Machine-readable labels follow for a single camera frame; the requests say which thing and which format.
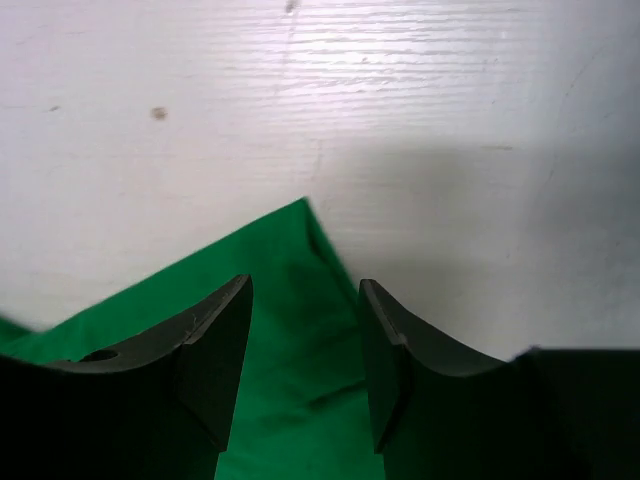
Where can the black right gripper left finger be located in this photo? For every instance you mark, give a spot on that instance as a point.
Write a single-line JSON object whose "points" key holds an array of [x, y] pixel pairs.
{"points": [[158, 405]]}

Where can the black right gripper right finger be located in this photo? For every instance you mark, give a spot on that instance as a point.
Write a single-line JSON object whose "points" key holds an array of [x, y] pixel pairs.
{"points": [[440, 409]]}

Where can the green t shirt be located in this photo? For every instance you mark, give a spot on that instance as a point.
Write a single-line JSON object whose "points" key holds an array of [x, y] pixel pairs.
{"points": [[302, 410]]}

